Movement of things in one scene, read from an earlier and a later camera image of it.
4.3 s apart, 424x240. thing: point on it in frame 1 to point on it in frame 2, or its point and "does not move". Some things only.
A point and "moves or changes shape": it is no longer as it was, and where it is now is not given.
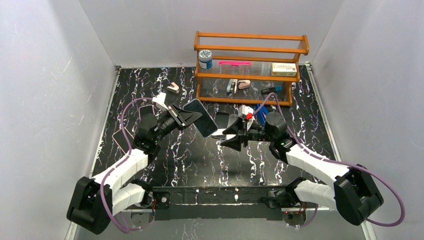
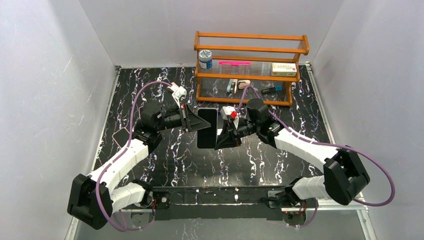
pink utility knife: (235, 63) does not move
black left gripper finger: (191, 119) to (194, 126)
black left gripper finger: (183, 117) to (195, 122)
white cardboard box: (284, 69) does not move
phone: (205, 125) moves or changes shape
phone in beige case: (119, 137) does not move
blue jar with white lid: (205, 59) does not move
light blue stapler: (232, 86) does not move
